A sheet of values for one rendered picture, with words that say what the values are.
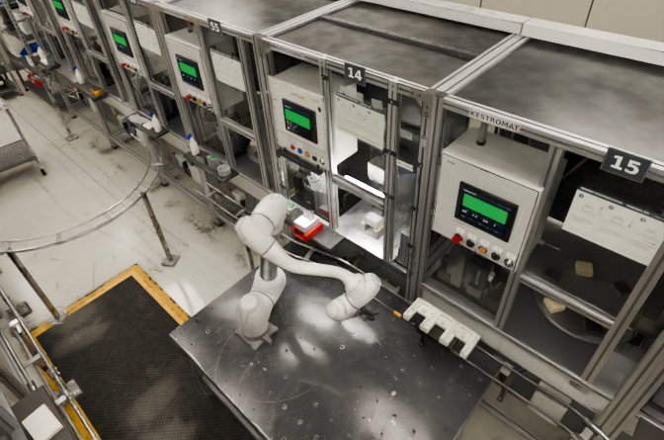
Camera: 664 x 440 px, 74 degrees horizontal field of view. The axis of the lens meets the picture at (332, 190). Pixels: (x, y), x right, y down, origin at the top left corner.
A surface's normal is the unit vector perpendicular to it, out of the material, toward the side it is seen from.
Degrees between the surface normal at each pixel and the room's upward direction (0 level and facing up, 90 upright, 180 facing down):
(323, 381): 0
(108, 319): 0
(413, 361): 0
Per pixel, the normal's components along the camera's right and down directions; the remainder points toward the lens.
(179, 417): -0.05, -0.77
